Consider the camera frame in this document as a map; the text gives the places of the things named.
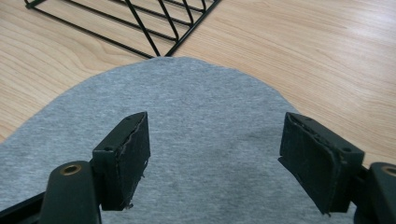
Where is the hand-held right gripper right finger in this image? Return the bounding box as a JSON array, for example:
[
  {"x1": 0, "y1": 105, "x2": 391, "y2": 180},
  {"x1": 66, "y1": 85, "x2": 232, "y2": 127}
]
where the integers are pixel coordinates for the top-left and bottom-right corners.
[{"x1": 277, "y1": 112, "x2": 365, "y2": 216}]

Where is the grey knit beanie hat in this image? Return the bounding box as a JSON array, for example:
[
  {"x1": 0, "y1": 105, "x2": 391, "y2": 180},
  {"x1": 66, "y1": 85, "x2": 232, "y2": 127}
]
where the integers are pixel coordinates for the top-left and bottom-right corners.
[{"x1": 0, "y1": 56, "x2": 358, "y2": 224}]

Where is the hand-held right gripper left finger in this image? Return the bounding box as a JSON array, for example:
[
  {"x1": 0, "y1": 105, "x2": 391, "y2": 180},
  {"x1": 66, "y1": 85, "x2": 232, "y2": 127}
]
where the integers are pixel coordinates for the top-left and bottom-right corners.
[{"x1": 92, "y1": 111, "x2": 151, "y2": 212}]

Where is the black wire rack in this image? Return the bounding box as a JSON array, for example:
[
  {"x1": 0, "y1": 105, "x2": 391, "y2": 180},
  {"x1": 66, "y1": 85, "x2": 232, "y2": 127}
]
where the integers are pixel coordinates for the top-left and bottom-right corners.
[{"x1": 23, "y1": 0, "x2": 222, "y2": 60}]

